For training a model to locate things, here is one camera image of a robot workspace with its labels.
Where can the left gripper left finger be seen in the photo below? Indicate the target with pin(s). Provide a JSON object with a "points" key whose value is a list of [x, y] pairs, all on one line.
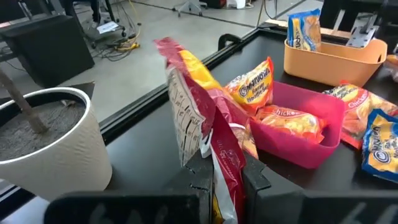
{"points": [[155, 208]]}

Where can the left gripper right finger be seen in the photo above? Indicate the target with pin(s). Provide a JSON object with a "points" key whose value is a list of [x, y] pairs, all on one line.
{"points": [[311, 208]]}

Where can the blue Maruchan noodle pack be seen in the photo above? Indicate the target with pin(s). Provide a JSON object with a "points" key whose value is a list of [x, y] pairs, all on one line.
{"points": [[303, 31], [382, 146]]}

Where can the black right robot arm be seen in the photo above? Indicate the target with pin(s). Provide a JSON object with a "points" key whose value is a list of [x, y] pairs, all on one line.
{"points": [[385, 18]]}

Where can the black table mat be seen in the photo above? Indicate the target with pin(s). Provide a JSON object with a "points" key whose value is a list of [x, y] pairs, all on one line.
{"points": [[149, 155]]}

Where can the red plastic bin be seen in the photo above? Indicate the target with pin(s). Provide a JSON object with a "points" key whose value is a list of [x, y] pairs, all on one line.
{"points": [[295, 152]]}

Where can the potted plant with white pot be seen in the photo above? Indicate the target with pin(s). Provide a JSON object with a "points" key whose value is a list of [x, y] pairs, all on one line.
{"points": [[62, 161]]}

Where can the orange plastic bin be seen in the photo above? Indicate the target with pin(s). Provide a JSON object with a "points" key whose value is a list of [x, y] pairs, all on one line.
{"points": [[329, 65]]}

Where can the black clamp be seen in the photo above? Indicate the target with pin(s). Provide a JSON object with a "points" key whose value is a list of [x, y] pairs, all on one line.
{"points": [[221, 42]]}

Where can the white paper sheet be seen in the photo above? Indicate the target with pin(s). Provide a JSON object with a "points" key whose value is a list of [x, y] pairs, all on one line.
{"points": [[107, 27]]}

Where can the black cabinet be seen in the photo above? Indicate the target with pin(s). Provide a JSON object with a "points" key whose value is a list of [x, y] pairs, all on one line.
{"points": [[46, 46]]}

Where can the grey chair base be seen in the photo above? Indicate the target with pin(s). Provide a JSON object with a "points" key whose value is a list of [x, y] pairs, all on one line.
{"points": [[189, 6]]}

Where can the silver metal bracket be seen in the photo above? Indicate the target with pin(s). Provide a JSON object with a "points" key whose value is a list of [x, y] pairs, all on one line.
{"points": [[357, 37]]}

